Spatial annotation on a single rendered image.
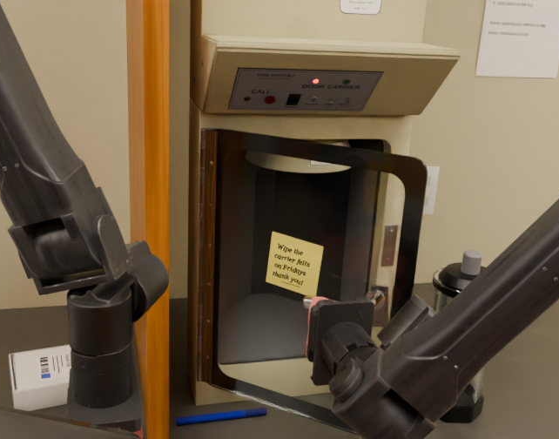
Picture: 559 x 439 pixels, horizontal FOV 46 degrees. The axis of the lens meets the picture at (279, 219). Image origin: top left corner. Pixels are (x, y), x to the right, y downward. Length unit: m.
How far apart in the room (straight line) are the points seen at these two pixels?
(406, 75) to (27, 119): 0.51
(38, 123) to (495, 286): 0.39
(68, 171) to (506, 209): 1.27
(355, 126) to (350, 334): 0.37
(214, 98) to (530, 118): 0.96
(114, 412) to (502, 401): 0.74
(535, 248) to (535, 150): 1.15
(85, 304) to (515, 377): 0.87
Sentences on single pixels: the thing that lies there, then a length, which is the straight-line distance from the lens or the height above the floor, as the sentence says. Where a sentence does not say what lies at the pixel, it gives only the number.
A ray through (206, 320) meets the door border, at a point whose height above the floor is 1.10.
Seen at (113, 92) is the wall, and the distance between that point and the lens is 1.34.
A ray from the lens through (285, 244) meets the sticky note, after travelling 0.88.
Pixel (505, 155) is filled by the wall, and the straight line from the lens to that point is 1.64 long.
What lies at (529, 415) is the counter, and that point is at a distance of 1.19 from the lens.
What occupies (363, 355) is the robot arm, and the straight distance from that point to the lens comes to 0.68.
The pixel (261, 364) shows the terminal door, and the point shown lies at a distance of 0.98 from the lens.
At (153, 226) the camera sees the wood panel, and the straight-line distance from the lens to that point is 0.85.
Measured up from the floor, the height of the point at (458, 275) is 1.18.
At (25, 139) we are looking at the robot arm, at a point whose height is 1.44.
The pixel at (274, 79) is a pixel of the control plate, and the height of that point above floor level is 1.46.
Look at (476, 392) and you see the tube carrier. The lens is 1.11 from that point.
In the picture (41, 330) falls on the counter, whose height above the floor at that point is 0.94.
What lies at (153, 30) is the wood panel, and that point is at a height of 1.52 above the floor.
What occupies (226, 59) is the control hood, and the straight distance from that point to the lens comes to 0.81.
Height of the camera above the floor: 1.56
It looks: 18 degrees down
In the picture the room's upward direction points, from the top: 3 degrees clockwise
